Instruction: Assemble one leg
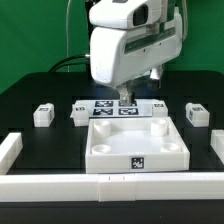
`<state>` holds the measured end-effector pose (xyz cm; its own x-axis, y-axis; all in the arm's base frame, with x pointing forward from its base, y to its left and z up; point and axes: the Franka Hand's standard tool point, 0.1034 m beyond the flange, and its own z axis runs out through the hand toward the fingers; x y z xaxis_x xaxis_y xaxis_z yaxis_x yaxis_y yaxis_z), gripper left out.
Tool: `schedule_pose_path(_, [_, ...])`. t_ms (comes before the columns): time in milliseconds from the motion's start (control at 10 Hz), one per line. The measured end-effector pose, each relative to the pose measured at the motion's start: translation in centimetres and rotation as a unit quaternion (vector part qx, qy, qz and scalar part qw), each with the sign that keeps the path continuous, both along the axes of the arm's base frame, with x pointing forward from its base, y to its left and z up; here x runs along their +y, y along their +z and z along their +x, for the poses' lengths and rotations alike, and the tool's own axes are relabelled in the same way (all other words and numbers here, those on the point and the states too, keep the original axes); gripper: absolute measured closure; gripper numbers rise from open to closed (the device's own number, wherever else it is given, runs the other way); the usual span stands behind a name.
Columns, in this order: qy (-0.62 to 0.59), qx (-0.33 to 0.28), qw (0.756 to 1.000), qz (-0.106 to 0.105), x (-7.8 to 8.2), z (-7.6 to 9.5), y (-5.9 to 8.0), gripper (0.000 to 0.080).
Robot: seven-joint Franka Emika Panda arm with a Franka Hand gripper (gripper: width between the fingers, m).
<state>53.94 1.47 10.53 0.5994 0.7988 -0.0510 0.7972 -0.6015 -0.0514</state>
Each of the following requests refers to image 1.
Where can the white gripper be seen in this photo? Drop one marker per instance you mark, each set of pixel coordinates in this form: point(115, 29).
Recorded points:
point(117, 56)

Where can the white marker sheet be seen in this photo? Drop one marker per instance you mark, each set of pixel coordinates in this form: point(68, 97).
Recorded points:
point(113, 108)

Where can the white U-shaped fence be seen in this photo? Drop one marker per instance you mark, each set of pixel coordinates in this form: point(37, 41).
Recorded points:
point(102, 188)

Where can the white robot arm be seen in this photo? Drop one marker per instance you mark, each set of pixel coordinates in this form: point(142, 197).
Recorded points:
point(132, 14)

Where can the white square tabletop tray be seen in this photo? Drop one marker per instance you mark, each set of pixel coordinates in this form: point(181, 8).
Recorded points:
point(122, 145)

